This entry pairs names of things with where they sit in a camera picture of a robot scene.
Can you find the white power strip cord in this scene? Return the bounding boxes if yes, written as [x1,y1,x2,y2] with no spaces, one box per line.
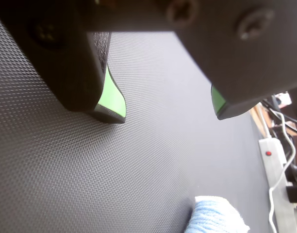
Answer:
[257,103,273,140]

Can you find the light blue cloth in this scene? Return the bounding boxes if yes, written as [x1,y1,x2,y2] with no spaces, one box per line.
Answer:
[194,196,250,233]

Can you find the white power strip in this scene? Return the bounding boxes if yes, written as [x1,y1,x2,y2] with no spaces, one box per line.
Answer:
[258,137,297,233]

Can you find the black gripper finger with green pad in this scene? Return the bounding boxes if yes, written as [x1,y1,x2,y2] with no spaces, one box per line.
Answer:
[167,0,297,120]
[0,0,127,124]

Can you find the black textured table mat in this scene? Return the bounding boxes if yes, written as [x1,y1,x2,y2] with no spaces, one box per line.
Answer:
[0,9,272,233]

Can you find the thin white cable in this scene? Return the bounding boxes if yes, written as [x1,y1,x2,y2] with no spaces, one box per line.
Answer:
[267,108,297,233]

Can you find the thin black cables bundle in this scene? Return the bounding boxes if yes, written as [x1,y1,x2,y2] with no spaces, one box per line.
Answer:
[262,98,297,137]

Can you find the black power plug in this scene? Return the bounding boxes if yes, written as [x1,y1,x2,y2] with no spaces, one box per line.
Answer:
[285,164,297,205]

